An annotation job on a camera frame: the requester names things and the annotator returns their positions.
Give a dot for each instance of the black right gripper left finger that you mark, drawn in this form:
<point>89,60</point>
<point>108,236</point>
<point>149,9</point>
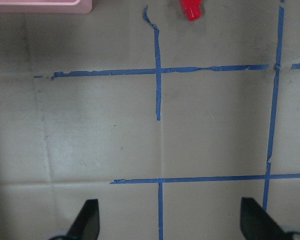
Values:
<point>86,225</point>

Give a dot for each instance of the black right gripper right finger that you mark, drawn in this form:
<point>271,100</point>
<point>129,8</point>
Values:
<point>256,224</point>

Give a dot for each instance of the pink plastic box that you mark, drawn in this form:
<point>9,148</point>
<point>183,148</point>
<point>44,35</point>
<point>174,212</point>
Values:
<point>46,6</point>

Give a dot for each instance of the red toy block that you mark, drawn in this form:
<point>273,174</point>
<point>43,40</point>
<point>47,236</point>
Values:
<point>191,9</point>

